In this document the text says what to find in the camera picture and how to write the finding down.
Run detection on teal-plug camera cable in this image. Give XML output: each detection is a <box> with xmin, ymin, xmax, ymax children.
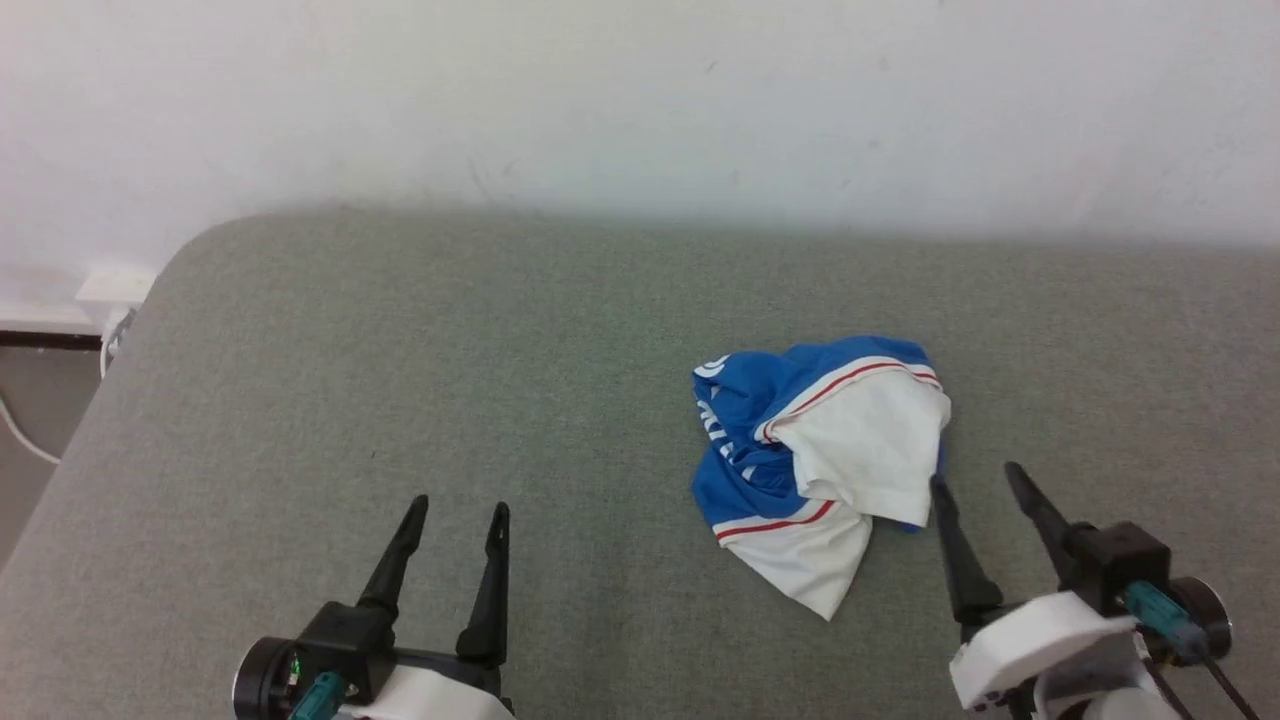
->
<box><xmin>1124</xmin><ymin>583</ymin><xmax>1264</xmax><ymax>720</ymax></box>
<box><xmin>289</xmin><ymin>672</ymin><xmax>347</xmax><ymax>720</ymax></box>

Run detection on white power cable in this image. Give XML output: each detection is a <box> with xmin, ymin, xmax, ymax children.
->
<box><xmin>0</xmin><ymin>305</ymin><xmax>137</xmax><ymax>467</ymax></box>

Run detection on blue white red-striped garment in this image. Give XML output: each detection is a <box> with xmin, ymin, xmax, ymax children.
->
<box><xmin>690</xmin><ymin>335</ymin><xmax>953</xmax><ymax>623</ymax></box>

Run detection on black skirting strip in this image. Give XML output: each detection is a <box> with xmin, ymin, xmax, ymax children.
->
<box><xmin>0</xmin><ymin>330</ymin><xmax>104</xmax><ymax>352</ymax></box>

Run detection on white wall socket box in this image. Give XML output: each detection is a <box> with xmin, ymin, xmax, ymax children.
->
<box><xmin>75</xmin><ymin>267</ymin><xmax>159</xmax><ymax>307</ymax></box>

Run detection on grey-green fabric sofa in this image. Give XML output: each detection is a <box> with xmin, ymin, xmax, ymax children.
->
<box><xmin>0</xmin><ymin>205</ymin><xmax>1280</xmax><ymax>720</ymax></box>

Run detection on teal-plug right camera cable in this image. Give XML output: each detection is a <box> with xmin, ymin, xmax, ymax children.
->
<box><xmin>1124</xmin><ymin>583</ymin><xmax>1264</xmax><ymax>720</ymax></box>

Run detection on teal-plug left camera cable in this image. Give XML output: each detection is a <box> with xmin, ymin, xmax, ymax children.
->
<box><xmin>289</xmin><ymin>672</ymin><xmax>347</xmax><ymax>720</ymax></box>

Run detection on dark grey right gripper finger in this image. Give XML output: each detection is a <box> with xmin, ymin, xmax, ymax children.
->
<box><xmin>929</xmin><ymin>475</ymin><xmax>1005</xmax><ymax>628</ymax></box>
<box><xmin>1004</xmin><ymin>461</ymin><xmax>1083</xmax><ymax>588</ymax></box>

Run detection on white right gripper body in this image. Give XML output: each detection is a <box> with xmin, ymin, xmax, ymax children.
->
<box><xmin>949</xmin><ymin>590</ymin><xmax>1187</xmax><ymax>720</ymax></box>

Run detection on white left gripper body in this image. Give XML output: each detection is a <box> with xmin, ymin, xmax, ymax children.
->
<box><xmin>340</xmin><ymin>647</ymin><xmax>517</xmax><ymax>720</ymax></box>

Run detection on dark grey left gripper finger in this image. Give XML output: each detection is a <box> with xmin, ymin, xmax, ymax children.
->
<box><xmin>357</xmin><ymin>495</ymin><xmax>430</xmax><ymax>613</ymax></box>
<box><xmin>457</xmin><ymin>502</ymin><xmax>512</xmax><ymax>663</ymax></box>

